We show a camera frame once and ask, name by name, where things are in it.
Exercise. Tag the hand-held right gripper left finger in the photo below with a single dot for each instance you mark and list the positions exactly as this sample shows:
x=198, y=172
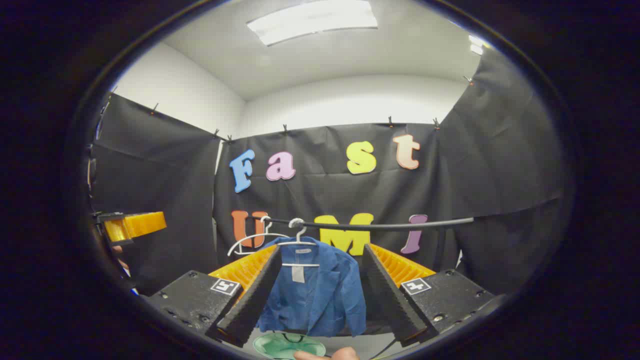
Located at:
x=252, y=300

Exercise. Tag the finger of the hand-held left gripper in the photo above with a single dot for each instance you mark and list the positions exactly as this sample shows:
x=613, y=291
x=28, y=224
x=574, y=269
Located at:
x=140, y=224

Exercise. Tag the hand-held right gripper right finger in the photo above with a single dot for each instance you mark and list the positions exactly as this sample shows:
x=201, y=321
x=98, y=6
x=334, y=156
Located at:
x=387, y=300

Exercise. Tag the green laundry hamper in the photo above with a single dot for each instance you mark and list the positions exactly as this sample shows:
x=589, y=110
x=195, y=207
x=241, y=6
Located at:
x=280, y=347

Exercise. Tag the blue jacket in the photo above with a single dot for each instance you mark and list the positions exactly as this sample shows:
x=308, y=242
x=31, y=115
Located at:
x=325, y=295

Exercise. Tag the white plastic hanger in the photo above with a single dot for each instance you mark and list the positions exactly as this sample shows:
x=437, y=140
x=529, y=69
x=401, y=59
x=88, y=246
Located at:
x=300, y=243
x=260, y=234

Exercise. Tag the black clothes rack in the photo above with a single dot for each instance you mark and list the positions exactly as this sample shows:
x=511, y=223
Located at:
x=390, y=226

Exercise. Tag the black backdrop cloth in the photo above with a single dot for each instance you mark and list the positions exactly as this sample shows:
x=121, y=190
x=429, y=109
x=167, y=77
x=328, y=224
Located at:
x=325, y=200

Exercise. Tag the row of small backdrop clips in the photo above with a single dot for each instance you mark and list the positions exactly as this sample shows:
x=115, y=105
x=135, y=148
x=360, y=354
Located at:
x=285, y=128

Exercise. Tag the large ceiling light panel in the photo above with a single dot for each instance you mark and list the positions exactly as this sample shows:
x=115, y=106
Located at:
x=310, y=22

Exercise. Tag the small ceiling light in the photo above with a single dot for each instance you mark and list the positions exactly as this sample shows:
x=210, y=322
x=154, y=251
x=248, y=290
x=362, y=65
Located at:
x=475, y=45

